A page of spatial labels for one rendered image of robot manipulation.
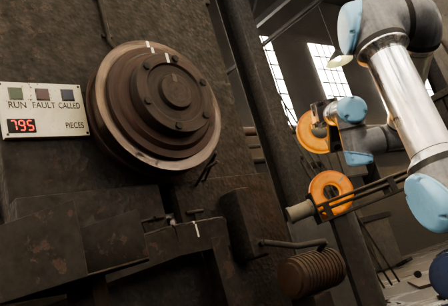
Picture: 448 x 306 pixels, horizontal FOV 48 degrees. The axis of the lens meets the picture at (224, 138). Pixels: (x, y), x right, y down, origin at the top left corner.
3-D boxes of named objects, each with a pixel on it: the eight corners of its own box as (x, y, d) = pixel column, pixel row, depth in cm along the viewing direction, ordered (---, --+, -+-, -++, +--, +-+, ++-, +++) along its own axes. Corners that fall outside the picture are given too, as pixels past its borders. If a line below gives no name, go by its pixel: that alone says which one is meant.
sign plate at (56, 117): (3, 140, 143) (-6, 84, 148) (87, 137, 160) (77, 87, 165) (5, 137, 141) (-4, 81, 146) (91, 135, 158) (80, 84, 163)
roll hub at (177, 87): (141, 139, 149) (121, 56, 156) (213, 137, 167) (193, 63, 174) (150, 131, 145) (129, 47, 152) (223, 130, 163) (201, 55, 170)
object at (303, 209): (290, 225, 172) (283, 209, 173) (313, 216, 173) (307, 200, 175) (293, 223, 166) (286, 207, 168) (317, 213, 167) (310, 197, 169)
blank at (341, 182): (336, 225, 171) (339, 223, 168) (299, 197, 174) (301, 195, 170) (360, 189, 176) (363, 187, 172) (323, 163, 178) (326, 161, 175)
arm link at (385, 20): (525, 207, 86) (400, -22, 110) (444, 227, 84) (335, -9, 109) (493, 227, 96) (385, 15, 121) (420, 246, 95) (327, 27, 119)
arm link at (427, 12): (440, -27, 114) (405, 127, 148) (395, -19, 113) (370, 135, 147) (469, -3, 106) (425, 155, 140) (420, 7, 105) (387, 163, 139)
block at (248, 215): (235, 265, 169) (216, 197, 175) (252, 261, 174) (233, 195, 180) (255, 258, 161) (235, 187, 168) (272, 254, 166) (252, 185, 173)
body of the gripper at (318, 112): (330, 99, 162) (343, 95, 150) (337, 125, 162) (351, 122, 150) (308, 105, 161) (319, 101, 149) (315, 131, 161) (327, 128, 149)
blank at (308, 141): (288, 120, 171) (290, 116, 168) (329, 105, 174) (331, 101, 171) (307, 161, 167) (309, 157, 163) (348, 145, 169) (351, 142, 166)
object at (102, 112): (103, 183, 147) (74, 44, 160) (225, 171, 178) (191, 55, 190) (113, 175, 142) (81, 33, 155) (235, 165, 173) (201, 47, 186)
